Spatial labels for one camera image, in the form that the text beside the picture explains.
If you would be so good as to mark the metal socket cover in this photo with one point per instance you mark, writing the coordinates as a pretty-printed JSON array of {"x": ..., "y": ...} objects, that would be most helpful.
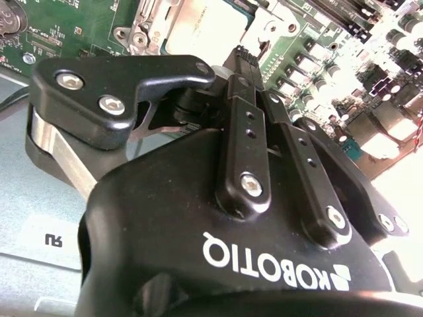
[{"x": 167, "y": 23}]

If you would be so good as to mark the silver CPU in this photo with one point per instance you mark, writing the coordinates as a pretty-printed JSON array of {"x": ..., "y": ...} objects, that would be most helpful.
[{"x": 215, "y": 33}]

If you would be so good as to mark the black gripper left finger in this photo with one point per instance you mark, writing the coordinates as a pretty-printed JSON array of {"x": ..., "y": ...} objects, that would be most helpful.
[{"x": 96, "y": 86}]

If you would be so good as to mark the metal locking lever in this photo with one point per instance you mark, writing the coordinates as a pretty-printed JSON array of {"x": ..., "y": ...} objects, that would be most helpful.
[{"x": 262, "y": 43}]

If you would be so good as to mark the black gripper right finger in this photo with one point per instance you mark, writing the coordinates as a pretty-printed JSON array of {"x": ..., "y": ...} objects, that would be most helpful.
[{"x": 310, "y": 178}]

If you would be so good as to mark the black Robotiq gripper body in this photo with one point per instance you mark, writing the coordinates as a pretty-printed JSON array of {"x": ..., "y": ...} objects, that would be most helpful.
[{"x": 158, "y": 231}]

